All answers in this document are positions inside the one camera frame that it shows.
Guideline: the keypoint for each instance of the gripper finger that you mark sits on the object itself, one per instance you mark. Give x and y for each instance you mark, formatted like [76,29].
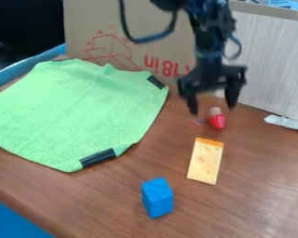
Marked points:
[233,94]
[191,103]

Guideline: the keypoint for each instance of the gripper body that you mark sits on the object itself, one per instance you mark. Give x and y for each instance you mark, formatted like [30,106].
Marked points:
[212,74]

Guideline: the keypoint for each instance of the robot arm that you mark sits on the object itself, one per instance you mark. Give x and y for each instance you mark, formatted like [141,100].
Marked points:
[205,21]

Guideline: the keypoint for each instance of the red toy figure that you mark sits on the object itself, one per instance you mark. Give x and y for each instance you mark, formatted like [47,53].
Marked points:
[216,119]

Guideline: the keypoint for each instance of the green cloth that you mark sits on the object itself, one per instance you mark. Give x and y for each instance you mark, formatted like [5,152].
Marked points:
[68,111]

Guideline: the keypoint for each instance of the white board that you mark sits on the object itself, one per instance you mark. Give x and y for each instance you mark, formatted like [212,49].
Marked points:
[276,65]

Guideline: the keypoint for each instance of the yellow toy cheese wedge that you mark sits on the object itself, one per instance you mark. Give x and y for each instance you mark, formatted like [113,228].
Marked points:
[205,161]

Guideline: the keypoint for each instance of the white crumpled paper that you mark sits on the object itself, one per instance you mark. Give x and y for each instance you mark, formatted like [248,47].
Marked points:
[286,121]

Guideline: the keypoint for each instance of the cardboard box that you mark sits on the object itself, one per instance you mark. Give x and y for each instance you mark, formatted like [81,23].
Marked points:
[130,40]

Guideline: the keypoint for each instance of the blue block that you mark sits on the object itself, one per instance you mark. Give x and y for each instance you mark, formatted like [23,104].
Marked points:
[157,197]

